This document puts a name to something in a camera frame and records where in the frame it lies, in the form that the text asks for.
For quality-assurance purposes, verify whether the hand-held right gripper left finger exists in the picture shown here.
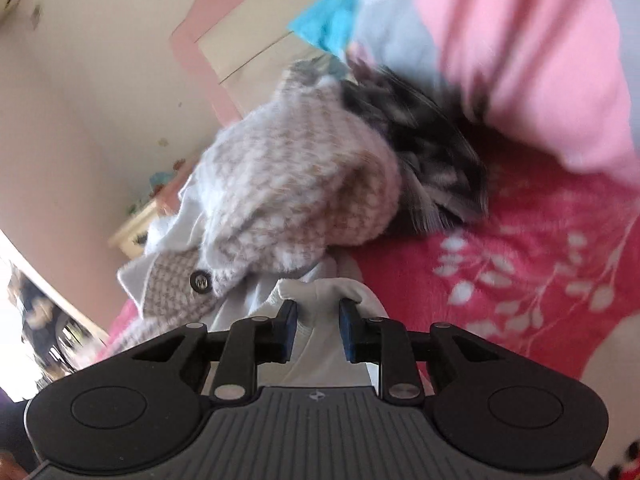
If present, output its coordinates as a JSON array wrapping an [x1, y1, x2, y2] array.
[[131, 300, 299, 403]]

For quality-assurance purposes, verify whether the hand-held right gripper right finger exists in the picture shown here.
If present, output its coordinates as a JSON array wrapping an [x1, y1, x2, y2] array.
[[338, 299, 501, 403]]

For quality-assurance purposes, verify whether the white sweatshirt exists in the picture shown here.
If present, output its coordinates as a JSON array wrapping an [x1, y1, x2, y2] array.
[[210, 255, 386, 391]]

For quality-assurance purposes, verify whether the beige houndstooth jacket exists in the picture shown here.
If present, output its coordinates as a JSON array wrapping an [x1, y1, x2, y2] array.
[[97, 62, 403, 361]]

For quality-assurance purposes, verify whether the red floral blanket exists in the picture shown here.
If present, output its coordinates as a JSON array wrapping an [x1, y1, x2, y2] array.
[[97, 145, 640, 480]]

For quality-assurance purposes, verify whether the cream bedside cabinet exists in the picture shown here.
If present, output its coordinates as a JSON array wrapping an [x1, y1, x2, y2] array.
[[107, 192, 173, 263]]

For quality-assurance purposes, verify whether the black white plaid garment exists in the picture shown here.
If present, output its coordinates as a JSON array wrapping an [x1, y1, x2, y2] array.
[[340, 60, 491, 233]]

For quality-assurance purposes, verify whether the bright window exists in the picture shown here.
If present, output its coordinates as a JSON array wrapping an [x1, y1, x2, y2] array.
[[0, 230, 110, 403]]

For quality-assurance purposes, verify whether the pink cream headboard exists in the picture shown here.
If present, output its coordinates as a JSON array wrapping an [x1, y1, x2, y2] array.
[[169, 0, 373, 128]]

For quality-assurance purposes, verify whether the turquoise cloth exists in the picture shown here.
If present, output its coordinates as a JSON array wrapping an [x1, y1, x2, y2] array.
[[289, 0, 373, 58]]

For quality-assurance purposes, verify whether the pink grey quilt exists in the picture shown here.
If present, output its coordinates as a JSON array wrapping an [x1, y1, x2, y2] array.
[[350, 0, 640, 188]]

